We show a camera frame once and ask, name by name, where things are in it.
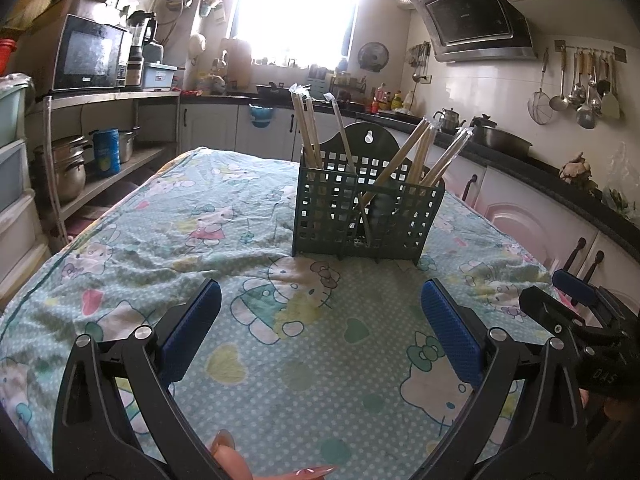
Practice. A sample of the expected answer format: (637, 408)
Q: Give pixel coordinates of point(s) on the blender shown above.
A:
(140, 30)

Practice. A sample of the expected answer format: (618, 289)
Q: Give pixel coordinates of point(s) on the steel lidded pot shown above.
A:
(500, 140)

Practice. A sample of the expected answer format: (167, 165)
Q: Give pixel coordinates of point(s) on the bunch of slim hanging utensils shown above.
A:
(419, 60)

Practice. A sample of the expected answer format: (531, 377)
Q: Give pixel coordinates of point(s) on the steel kettle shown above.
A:
(449, 121)

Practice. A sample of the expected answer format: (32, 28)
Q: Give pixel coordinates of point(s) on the red plastic bucket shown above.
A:
(6, 57)

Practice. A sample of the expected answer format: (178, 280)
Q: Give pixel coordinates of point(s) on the round wall fan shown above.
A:
(373, 56)

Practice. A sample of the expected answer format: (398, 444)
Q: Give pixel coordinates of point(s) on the person's right hand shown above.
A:
(584, 398)

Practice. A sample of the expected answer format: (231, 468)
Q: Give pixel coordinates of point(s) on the white base cabinets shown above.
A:
(520, 205)

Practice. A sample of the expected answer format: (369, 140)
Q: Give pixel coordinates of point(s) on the light blue plastic box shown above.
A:
(157, 76)

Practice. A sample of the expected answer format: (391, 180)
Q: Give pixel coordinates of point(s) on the window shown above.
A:
(295, 10)

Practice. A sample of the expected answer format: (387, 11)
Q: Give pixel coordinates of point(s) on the blue hanging bin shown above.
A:
(261, 116)

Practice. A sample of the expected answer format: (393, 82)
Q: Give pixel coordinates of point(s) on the row of hanging kitchen utensils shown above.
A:
(580, 92)

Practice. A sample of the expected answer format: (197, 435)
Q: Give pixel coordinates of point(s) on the blue canister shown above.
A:
(106, 152)

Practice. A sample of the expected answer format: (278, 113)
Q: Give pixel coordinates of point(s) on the brown ornament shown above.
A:
(575, 169)

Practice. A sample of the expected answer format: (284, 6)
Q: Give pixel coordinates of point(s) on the clear bag of greens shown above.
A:
(620, 195)

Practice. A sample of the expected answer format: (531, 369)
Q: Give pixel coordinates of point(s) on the black microwave oven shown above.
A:
(87, 55)

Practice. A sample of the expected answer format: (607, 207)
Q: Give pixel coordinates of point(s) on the mint grey plastic drawer unit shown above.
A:
(15, 170)

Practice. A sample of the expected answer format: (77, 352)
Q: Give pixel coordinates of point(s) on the small steel pot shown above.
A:
(129, 145)

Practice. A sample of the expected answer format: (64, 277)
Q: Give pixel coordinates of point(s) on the pile of bamboo chopsticks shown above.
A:
(306, 130)

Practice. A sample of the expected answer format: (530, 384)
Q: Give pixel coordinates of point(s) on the dark green chopstick holder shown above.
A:
(325, 220)

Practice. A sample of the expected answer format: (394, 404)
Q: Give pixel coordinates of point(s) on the black countertop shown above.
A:
(550, 175)

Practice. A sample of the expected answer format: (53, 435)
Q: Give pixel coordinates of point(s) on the cartoon printed tablecloth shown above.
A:
(175, 220)

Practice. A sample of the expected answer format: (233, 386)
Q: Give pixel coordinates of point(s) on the white hanging pot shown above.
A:
(198, 43)

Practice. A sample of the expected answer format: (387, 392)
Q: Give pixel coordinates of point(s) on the stacked steel pots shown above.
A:
(65, 170)

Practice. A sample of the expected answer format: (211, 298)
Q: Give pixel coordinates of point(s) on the beige cutting board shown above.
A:
(236, 62)

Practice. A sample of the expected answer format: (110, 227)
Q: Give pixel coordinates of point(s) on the countertop spice rack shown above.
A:
(347, 87)

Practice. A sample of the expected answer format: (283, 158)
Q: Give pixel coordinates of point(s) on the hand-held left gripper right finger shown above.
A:
(452, 330)

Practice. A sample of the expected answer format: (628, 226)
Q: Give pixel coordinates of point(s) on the cluster of condiment bottles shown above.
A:
(392, 100)

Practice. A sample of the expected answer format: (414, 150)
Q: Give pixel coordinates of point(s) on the metal shelf rack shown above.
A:
(125, 96)

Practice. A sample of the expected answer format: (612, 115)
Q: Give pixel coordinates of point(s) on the person's left hand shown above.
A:
(230, 457)

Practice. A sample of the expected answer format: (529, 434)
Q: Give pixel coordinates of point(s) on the brown box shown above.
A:
(65, 7)

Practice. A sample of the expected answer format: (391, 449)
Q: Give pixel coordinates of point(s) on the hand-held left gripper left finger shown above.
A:
(192, 330)

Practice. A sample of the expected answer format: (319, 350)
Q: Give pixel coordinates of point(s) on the black range hood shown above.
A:
(470, 15)

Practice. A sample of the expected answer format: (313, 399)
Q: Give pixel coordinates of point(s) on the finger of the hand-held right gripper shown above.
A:
(575, 285)
(542, 307)

